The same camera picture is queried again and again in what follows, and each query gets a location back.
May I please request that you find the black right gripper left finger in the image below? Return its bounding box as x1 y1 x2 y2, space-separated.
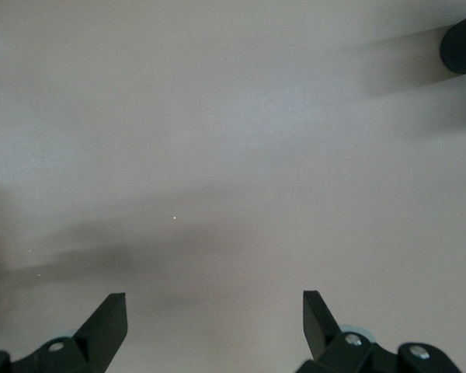
0 293 129 373

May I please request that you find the black ribbed cylinder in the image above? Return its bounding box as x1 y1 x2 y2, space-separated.
438 7 466 75

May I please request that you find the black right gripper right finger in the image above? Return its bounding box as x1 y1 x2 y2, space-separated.
297 289 466 373

